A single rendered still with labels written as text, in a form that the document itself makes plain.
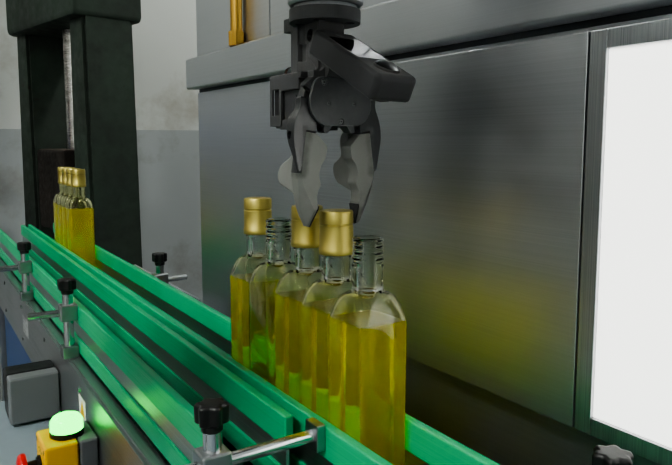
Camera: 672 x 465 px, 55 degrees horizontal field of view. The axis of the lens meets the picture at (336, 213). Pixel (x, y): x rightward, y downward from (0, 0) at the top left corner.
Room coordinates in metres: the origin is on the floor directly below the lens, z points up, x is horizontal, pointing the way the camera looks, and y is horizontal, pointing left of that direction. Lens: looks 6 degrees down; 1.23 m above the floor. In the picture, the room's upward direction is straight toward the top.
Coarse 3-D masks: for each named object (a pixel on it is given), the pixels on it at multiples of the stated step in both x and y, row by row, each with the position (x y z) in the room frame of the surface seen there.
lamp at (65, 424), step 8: (56, 416) 0.86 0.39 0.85; (64, 416) 0.86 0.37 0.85; (72, 416) 0.86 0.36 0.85; (80, 416) 0.87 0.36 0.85; (56, 424) 0.85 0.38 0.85; (64, 424) 0.85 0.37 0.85; (72, 424) 0.85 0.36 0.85; (80, 424) 0.86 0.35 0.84; (56, 432) 0.85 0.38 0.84; (64, 432) 0.85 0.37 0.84; (72, 432) 0.85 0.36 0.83; (80, 432) 0.86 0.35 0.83; (56, 440) 0.85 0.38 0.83; (64, 440) 0.85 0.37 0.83
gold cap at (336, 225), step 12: (324, 216) 0.63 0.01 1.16; (336, 216) 0.63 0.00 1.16; (348, 216) 0.63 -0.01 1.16; (324, 228) 0.63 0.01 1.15; (336, 228) 0.63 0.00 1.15; (348, 228) 0.63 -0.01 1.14; (324, 240) 0.63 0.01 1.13; (336, 240) 0.63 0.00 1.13; (348, 240) 0.63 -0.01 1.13; (324, 252) 0.63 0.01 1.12; (336, 252) 0.63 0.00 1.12; (348, 252) 0.63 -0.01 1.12
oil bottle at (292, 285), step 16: (288, 272) 0.69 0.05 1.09; (304, 272) 0.68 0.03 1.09; (320, 272) 0.68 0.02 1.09; (288, 288) 0.67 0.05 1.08; (304, 288) 0.66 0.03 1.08; (288, 304) 0.67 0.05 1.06; (288, 320) 0.67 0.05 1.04; (288, 336) 0.67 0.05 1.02; (288, 352) 0.67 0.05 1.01; (288, 368) 0.67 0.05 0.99; (288, 384) 0.67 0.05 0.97
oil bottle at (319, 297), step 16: (320, 288) 0.63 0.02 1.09; (336, 288) 0.62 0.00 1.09; (304, 304) 0.64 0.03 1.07; (320, 304) 0.62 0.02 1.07; (304, 320) 0.64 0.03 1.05; (320, 320) 0.62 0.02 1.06; (304, 336) 0.64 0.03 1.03; (320, 336) 0.62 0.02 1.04; (304, 352) 0.64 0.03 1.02; (320, 352) 0.62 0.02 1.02; (304, 368) 0.64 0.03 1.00; (320, 368) 0.62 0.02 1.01; (304, 384) 0.64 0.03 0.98; (320, 384) 0.62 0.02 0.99; (304, 400) 0.64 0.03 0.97; (320, 400) 0.62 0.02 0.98; (320, 416) 0.62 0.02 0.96
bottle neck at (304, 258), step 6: (294, 252) 0.69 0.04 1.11; (300, 252) 0.68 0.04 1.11; (306, 252) 0.68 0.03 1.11; (312, 252) 0.68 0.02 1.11; (318, 252) 0.69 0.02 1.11; (294, 258) 0.69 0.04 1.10; (300, 258) 0.68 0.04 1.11; (306, 258) 0.68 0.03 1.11; (312, 258) 0.68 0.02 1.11; (318, 258) 0.69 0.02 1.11; (294, 264) 0.69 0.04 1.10; (300, 264) 0.68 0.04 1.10; (306, 264) 0.68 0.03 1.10; (312, 264) 0.68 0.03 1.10; (318, 264) 0.69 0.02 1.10
